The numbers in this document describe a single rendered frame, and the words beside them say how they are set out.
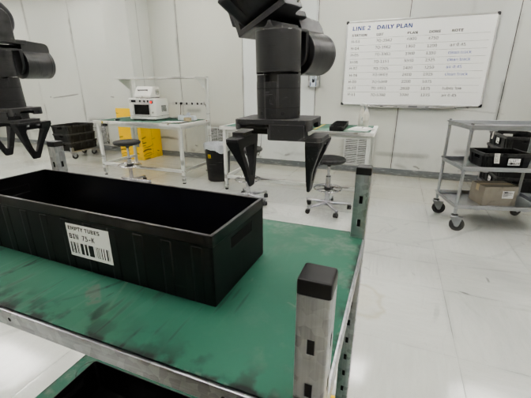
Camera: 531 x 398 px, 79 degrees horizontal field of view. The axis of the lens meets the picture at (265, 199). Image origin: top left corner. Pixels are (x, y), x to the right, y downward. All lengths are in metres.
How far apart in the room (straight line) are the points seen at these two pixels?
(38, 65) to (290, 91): 0.57
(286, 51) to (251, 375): 0.37
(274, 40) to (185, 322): 0.37
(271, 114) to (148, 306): 0.32
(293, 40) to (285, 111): 0.08
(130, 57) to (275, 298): 5.85
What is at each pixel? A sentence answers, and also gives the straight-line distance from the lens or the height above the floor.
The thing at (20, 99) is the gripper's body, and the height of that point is 1.22.
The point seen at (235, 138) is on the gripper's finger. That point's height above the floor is 1.18.
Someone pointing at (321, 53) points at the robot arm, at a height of 1.29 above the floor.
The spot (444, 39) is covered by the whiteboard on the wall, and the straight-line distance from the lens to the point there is 5.13.
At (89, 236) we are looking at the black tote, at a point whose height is 1.02.
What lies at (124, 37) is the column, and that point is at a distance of 6.28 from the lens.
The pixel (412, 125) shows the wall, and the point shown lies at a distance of 5.13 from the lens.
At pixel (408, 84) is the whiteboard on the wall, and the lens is 5.08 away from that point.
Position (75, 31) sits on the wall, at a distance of 7.84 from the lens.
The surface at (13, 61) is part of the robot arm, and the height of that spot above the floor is 1.29.
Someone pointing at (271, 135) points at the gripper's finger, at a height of 1.19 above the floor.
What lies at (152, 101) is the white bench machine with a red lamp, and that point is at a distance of 4.90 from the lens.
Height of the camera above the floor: 1.25
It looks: 19 degrees down
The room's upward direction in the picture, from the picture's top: straight up
